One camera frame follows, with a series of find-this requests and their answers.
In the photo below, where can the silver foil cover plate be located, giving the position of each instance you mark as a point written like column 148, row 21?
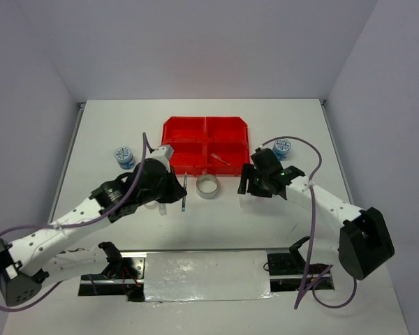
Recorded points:
column 206, row 276

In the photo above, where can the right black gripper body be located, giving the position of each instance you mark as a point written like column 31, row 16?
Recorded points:
column 258, row 185

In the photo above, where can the blue patterned tape roll left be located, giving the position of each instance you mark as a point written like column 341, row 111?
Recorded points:
column 124, row 158

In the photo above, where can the red four-compartment bin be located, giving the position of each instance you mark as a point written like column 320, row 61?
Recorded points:
column 195, row 138

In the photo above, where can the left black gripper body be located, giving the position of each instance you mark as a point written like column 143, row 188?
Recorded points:
column 164, row 187

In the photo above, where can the red pen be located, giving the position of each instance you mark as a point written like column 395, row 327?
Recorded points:
column 218, row 158

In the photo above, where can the small clear tape roll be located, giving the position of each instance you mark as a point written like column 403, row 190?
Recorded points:
column 151, row 205

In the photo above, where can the large grey tape roll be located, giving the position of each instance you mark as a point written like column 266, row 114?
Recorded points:
column 207, row 186

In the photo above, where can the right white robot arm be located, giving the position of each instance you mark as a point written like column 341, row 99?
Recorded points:
column 364, row 240

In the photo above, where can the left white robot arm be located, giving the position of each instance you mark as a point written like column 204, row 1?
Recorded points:
column 47, row 257

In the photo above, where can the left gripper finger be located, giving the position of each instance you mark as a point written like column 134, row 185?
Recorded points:
column 171, row 197
column 174, row 186

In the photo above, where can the orange cap highlighter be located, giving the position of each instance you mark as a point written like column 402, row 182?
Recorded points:
column 162, row 209

